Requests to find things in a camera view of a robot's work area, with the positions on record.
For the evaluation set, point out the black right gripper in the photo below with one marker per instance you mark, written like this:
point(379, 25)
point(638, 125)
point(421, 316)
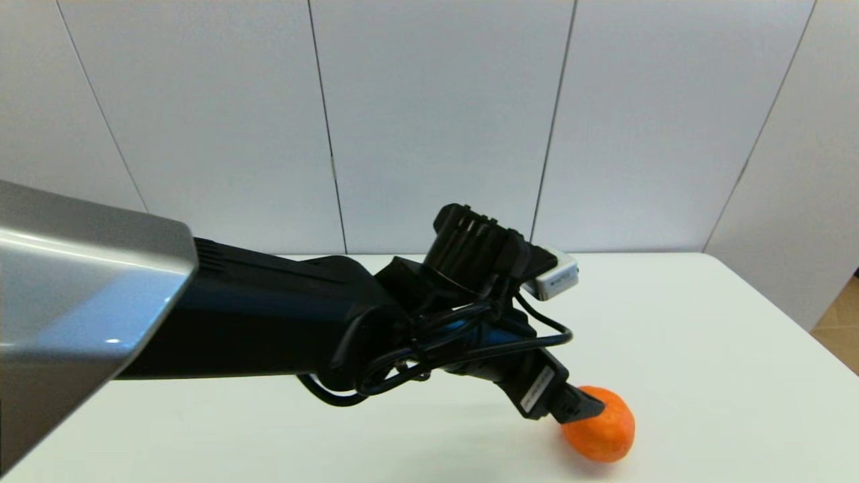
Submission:
point(537, 392)

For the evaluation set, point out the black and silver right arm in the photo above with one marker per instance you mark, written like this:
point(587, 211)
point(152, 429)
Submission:
point(235, 315)

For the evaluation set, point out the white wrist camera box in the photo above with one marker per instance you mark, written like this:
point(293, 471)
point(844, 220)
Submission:
point(553, 280)

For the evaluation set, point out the orange fruit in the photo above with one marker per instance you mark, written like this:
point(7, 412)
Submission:
point(604, 436)

